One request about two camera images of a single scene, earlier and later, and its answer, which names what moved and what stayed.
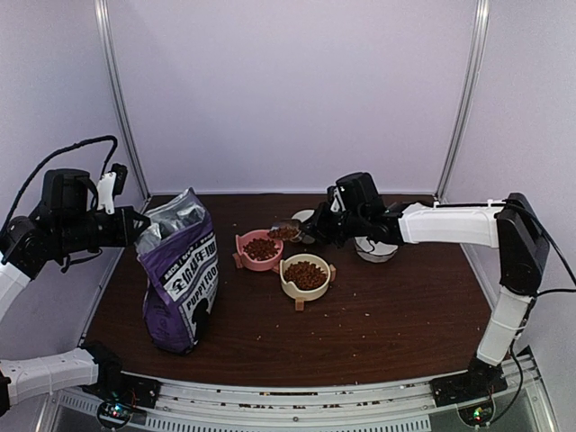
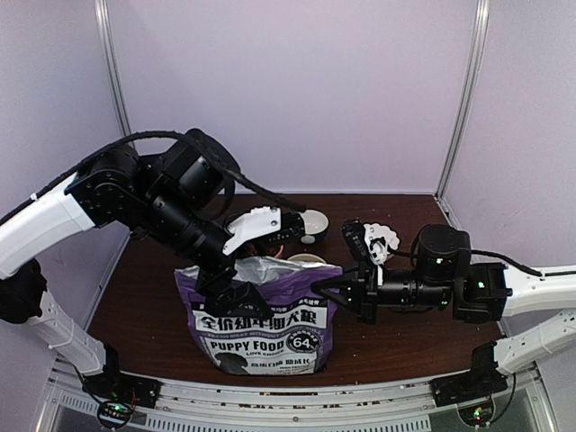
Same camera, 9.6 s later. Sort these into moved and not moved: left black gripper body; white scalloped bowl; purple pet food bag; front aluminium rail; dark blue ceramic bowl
Moved: purple pet food bag; left black gripper body
Not moved: white scalloped bowl; dark blue ceramic bowl; front aluminium rail
